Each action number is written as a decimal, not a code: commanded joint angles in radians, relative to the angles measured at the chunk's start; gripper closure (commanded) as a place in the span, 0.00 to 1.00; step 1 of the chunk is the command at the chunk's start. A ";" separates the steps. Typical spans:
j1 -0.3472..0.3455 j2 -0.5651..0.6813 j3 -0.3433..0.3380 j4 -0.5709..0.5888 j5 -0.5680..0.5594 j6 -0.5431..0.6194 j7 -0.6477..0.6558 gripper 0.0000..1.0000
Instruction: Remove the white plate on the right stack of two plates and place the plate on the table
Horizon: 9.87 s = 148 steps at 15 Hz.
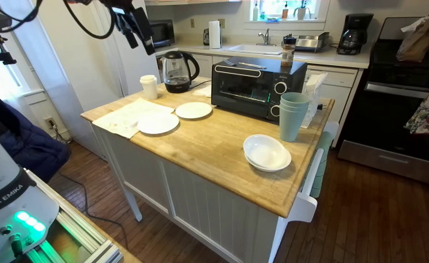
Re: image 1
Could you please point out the glass electric kettle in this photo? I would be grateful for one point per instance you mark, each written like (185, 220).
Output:
(176, 73)

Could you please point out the tap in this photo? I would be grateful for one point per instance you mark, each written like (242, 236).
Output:
(265, 36)

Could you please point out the spice bottle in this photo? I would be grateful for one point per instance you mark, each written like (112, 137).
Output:
(288, 53)

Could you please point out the white refrigerator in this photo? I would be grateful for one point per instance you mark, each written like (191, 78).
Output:
(134, 69)

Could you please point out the brown paper bag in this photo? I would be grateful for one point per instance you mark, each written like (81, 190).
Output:
(417, 42)

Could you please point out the stack of teal cups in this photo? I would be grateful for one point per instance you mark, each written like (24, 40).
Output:
(291, 117)

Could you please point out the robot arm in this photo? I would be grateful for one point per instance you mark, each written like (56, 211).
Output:
(2, 190)

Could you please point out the flat white plate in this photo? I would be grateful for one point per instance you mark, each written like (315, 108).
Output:
(194, 110)
(158, 123)

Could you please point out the white paper cup with lid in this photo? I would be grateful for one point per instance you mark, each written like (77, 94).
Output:
(149, 87)

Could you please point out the white napkin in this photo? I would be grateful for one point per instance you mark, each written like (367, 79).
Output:
(203, 91)

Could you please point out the dark blue jacket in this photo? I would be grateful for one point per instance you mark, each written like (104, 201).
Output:
(24, 142)

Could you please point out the window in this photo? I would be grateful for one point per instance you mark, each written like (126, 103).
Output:
(272, 7)

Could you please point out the paper towel roll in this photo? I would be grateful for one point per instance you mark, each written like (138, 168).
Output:
(214, 34)

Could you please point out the green soap bottle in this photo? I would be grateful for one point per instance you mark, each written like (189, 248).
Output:
(255, 12)

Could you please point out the toaster oven knob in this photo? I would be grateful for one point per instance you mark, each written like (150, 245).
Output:
(275, 110)
(280, 87)

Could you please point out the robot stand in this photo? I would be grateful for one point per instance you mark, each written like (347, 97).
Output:
(86, 237)

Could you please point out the toaster oven door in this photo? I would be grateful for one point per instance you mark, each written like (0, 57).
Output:
(241, 89)

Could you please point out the sink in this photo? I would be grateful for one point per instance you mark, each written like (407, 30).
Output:
(254, 49)

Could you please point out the black stove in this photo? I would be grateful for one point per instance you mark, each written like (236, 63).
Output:
(382, 120)

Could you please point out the silver knife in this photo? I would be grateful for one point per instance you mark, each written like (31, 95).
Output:
(252, 65)

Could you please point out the white vase with plant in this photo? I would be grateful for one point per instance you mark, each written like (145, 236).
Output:
(301, 12)

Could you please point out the brown bottle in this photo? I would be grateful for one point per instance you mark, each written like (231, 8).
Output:
(285, 12)

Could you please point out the silver toaster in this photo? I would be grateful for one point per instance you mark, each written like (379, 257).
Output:
(311, 42)

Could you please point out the white cloth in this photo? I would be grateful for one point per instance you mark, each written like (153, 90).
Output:
(126, 117)

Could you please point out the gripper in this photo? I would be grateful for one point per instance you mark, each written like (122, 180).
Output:
(121, 6)

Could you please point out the black microwave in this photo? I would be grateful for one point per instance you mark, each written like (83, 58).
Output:
(162, 33)

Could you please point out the floral towel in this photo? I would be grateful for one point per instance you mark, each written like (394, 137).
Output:
(428, 113)

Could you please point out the black toaster oven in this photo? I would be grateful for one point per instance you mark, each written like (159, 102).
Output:
(251, 87)

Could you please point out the black coffee maker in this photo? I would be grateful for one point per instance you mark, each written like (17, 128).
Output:
(353, 34)

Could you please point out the wall socket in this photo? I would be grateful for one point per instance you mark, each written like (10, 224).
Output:
(221, 23)
(192, 23)
(50, 122)

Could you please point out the teal towel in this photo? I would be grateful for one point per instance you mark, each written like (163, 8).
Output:
(322, 160)

